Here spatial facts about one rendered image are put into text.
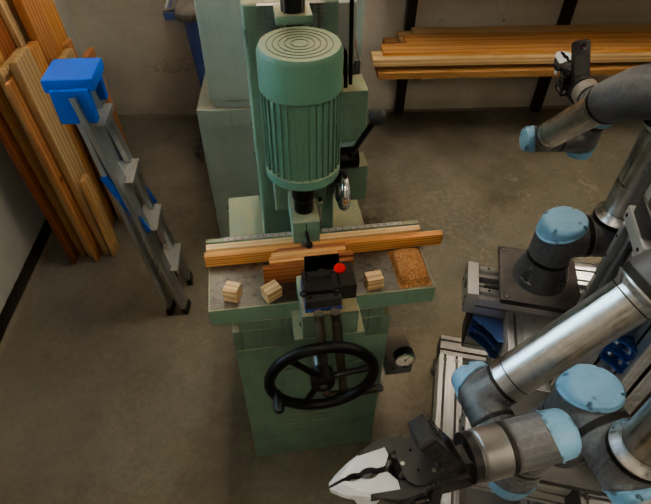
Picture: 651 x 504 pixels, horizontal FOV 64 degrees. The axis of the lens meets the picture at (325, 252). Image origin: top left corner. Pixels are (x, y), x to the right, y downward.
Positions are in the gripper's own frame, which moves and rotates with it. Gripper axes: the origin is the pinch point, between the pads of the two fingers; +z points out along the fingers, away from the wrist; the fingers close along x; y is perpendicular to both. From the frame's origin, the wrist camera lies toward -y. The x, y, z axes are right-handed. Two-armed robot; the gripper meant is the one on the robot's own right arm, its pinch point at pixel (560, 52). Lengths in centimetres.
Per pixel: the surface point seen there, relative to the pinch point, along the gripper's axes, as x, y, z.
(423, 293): -54, 29, -66
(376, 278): -67, 21, -66
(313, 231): -81, 9, -58
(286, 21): -80, -38, -43
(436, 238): -48, 25, -50
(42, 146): -196, 28, 35
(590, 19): 98, 75, 179
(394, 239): -60, 22, -51
